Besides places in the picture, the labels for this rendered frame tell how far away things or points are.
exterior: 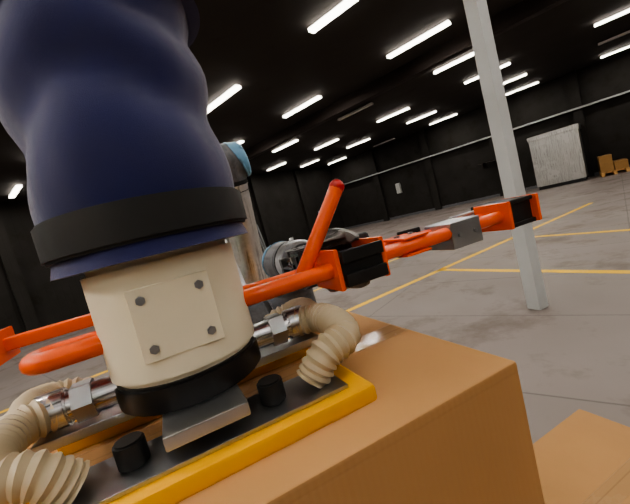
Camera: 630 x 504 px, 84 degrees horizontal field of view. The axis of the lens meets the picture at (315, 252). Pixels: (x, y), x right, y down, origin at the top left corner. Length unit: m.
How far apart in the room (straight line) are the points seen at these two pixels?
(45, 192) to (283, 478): 0.33
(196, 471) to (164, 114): 0.33
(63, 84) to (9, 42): 0.05
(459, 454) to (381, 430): 0.09
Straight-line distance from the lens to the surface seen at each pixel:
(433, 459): 0.41
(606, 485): 1.20
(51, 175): 0.40
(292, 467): 0.36
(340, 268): 0.48
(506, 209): 0.70
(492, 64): 3.60
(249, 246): 1.20
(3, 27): 0.45
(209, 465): 0.37
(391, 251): 0.54
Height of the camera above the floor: 1.33
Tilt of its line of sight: 6 degrees down
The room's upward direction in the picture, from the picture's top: 15 degrees counter-clockwise
